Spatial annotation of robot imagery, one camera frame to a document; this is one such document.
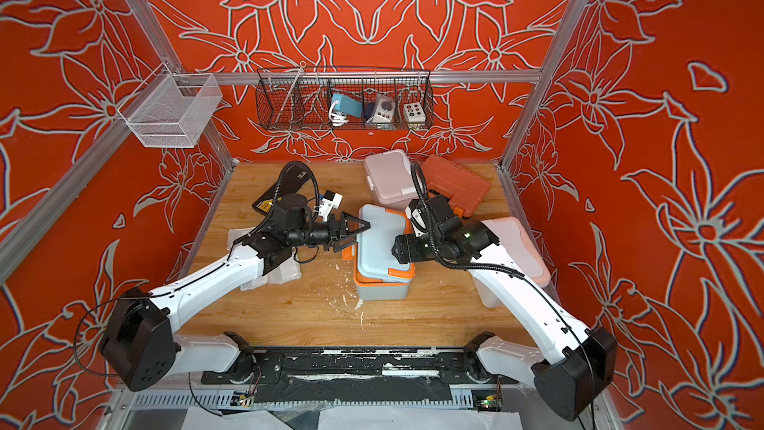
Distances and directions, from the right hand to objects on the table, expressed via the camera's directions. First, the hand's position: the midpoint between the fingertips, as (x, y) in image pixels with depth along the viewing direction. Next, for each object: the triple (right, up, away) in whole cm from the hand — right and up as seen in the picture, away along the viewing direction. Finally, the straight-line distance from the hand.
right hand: (399, 249), depth 73 cm
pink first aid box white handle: (-1, +19, +25) cm, 31 cm away
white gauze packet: (-54, 0, +25) cm, 59 cm away
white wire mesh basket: (-71, +41, +19) cm, 84 cm away
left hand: (-8, +5, -2) cm, 10 cm away
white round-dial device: (-4, +40, +17) cm, 43 cm away
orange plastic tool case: (+26, +15, +33) cm, 45 cm away
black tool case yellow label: (-40, +19, +41) cm, 60 cm away
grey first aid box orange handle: (-5, -6, -2) cm, 8 cm away
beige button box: (+7, +40, +21) cm, 46 cm away
